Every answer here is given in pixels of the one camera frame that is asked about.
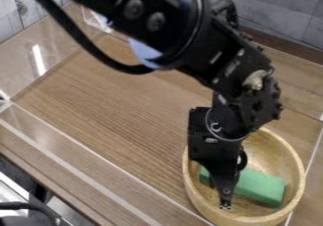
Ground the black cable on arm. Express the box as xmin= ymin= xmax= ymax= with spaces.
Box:
xmin=17 ymin=0 xmax=156 ymax=76

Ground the black metal bracket with screw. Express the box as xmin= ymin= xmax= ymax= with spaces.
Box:
xmin=27 ymin=193 xmax=69 ymax=226

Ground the green rectangular block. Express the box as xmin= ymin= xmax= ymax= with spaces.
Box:
xmin=197 ymin=166 xmax=285 ymax=208

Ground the black cable bottom left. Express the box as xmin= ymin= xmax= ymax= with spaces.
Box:
xmin=0 ymin=201 xmax=59 ymax=223

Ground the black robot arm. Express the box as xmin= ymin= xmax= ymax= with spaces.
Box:
xmin=35 ymin=0 xmax=282 ymax=209

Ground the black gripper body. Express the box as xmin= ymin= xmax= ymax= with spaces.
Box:
xmin=185 ymin=106 xmax=249 ymax=190

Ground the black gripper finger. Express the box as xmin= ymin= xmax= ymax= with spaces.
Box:
xmin=237 ymin=150 xmax=248 ymax=171
xmin=213 ymin=176 xmax=237 ymax=210

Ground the clear acrylic corner bracket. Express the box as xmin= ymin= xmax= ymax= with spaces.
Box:
xmin=79 ymin=7 xmax=112 ymax=33

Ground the round wooden bowl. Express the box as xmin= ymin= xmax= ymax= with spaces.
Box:
xmin=181 ymin=129 xmax=305 ymax=226

